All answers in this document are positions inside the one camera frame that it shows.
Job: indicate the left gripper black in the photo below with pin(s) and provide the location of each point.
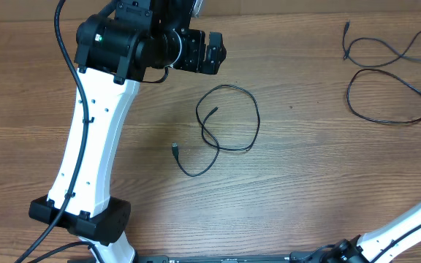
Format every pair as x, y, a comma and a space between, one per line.
194, 63

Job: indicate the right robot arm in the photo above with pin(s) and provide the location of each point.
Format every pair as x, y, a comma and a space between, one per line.
381, 245

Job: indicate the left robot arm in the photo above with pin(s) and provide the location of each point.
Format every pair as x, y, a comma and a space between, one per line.
114, 48

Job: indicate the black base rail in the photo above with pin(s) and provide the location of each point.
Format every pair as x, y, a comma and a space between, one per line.
294, 257

